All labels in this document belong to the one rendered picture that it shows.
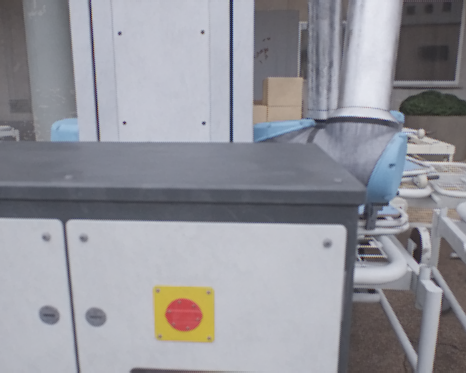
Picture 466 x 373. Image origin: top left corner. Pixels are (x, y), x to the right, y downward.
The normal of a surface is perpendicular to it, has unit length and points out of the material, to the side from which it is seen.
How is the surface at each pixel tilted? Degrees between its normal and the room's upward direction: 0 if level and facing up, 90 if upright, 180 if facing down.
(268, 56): 90
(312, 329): 90
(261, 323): 90
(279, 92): 90
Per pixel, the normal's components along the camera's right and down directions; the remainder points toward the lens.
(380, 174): -0.43, 0.20
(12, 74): -0.10, 0.22
